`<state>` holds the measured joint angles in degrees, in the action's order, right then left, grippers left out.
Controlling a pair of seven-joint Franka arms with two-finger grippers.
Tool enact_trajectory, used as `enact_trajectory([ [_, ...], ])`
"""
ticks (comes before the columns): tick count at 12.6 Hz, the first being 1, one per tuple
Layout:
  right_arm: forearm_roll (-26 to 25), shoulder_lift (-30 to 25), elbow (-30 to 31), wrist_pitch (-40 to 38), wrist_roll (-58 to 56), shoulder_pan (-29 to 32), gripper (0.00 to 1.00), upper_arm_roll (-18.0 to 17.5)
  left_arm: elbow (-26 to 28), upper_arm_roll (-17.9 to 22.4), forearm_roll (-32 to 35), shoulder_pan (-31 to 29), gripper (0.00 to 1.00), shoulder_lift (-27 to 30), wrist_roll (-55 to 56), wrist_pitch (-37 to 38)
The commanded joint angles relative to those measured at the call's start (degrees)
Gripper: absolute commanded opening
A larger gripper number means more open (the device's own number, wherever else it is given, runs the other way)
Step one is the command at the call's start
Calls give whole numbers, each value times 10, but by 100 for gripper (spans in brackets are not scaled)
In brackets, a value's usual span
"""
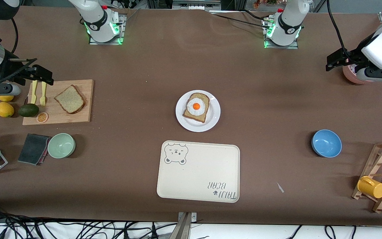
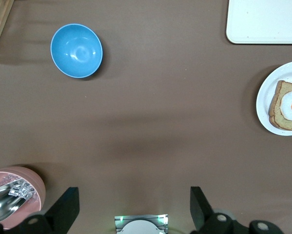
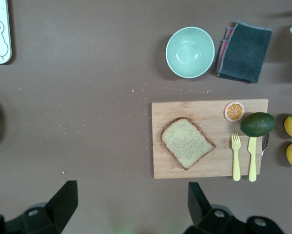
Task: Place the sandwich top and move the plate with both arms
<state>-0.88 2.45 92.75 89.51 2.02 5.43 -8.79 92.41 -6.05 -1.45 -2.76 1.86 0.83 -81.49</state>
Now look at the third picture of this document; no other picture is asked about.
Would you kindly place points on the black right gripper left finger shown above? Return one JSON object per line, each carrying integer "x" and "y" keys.
{"x": 63, "y": 202}

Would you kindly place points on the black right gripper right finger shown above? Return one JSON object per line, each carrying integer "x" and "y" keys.
{"x": 197, "y": 204}

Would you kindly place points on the brown-crust bread slice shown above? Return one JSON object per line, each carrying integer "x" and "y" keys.
{"x": 184, "y": 143}

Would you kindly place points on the yellow plastic fork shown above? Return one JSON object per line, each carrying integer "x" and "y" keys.
{"x": 236, "y": 158}

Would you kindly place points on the yellow plastic knife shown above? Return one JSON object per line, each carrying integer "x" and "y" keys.
{"x": 252, "y": 158}

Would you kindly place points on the wooden cutting board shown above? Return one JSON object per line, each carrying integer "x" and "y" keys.
{"x": 184, "y": 109}

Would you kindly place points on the toy orange slice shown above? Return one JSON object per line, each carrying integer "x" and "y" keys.
{"x": 234, "y": 112}

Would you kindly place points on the green avocado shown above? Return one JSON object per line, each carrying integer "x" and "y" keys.
{"x": 258, "y": 124}

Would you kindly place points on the mint green bowl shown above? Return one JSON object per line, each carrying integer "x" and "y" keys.
{"x": 189, "y": 52}

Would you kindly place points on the folded dark grey cloth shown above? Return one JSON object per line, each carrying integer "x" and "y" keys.
{"x": 245, "y": 51}

